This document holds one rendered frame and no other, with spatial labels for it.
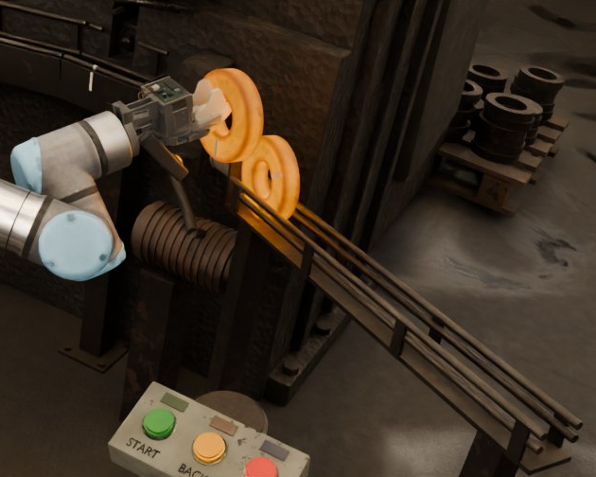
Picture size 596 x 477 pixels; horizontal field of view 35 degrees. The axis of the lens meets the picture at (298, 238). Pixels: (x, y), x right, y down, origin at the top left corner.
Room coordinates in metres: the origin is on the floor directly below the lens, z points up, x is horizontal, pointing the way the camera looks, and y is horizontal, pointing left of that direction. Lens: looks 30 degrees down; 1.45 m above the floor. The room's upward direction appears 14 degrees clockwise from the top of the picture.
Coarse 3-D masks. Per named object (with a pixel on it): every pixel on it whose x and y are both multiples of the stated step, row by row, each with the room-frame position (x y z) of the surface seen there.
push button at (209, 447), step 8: (200, 440) 0.90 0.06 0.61; (208, 440) 0.90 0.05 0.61; (216, 440) 0.90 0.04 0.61; (200, 448) 0.89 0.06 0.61; (208, 448) 0.89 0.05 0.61; (216, 448) 0.89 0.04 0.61; (224, 448) 0.90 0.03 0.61; (200, 456) 0.88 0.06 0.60; (208, 456) 0.88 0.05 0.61; (216, 456) 0.88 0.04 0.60
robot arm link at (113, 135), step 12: (84, 120) 1.27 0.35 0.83; (96, 120) 1.26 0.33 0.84; (108, 120) 1.26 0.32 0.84; (96, 132) 1.24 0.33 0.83; (108, 132) 1.25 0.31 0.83; (120, 132) 1.26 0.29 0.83; (108, 144) 1.24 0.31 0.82; (120, 144) 1.25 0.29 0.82; (108, 156) 1.23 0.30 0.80; (120, 156) 1.25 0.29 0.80; (108, 168) 1.24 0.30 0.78; (120, 168) 1.27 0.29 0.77
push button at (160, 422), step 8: (160, 408) 0.93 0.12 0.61; (152, 416) 0.92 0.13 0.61; (160, 416) 0.92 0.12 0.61; (168, 416) 0.92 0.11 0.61; (144, 424) 0.91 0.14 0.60; (152, 424) 0.91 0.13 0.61; (160, 424) 0.91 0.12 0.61; (168, 424) 0.91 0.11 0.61; (152, 432) 0.90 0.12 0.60; (160, 432) 0.90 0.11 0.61; (168, 432) 0.90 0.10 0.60
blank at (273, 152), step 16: (272, 144) 1.46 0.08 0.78; (288, 144) 1.47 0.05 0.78; (256, 160) 1.49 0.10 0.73; (272, 160) 1.45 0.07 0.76; (288, 160) 1.44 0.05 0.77; (256, 176) 1.50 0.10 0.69; (272, 176) 1.44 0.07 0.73; (288, 176) 1.42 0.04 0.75; (256, 192) 1.48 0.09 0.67; (272, 192) 1.43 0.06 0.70; (288, 192) 1.41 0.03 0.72; (288, 208) 1.42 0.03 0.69
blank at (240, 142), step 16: (224, 80) 1.43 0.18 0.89; (240, 80) 1.41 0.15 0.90; (224, 96) 1.42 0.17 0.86; (240, 96) 1.39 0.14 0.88; (256, 96) 1.40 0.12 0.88; (240, 112) 1.39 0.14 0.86; (256, 112) 1.39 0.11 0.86; (224, 128) 1.45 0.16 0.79; (240, 128) 1.38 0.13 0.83; (256, 128) 1.38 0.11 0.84; (208, 144) 1.43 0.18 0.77; (224, 144) 1.40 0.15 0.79; (240, 144) 1.37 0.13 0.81; (256, 144) 1.39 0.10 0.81; (224, 160) 1.40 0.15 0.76; (240, 160) 1.40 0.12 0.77
